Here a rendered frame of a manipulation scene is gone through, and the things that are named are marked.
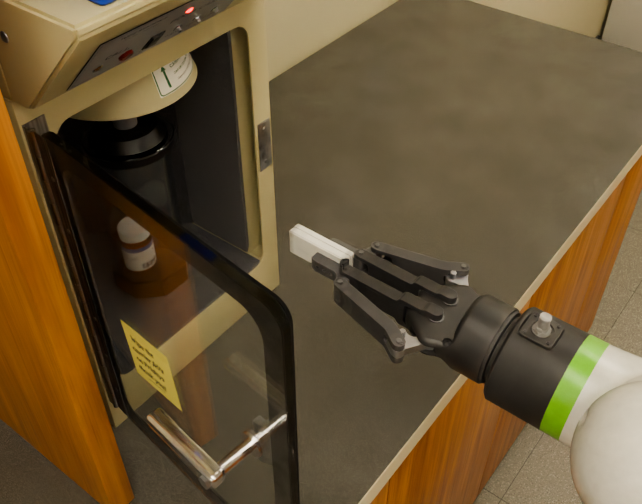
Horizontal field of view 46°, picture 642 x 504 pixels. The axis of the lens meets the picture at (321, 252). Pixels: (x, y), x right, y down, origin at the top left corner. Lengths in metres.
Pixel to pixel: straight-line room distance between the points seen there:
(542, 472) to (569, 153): 0.95
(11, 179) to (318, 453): 0.52
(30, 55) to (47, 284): 0.18
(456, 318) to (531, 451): 1.46
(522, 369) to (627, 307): 1.94
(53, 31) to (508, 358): 0.43
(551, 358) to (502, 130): 0.90
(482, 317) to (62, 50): 0.39
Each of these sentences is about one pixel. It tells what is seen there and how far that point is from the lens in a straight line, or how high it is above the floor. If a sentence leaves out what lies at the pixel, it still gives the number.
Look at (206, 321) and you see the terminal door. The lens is 0.58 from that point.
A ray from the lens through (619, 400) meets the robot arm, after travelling 0.52.
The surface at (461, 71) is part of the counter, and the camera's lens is 1.67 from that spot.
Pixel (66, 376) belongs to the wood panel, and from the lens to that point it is 0.73.
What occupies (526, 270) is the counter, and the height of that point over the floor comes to 0.94.
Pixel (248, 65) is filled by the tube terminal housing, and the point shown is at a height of 1.30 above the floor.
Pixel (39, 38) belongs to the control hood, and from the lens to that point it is 0.59.
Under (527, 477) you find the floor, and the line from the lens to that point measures 2.09.
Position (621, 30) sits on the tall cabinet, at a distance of 3.84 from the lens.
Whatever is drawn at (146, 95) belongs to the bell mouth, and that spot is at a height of 1.33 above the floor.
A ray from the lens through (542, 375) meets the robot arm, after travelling 0.64.
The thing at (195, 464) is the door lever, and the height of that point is 1.21.
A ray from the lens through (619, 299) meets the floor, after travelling 2.59.
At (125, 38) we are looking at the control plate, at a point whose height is 1.47.
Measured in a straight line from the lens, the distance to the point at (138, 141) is 0.89.
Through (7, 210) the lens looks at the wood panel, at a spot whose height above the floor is 1.39.
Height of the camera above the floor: 1.74
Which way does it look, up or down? 43 degrees down
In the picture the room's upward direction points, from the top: straight up
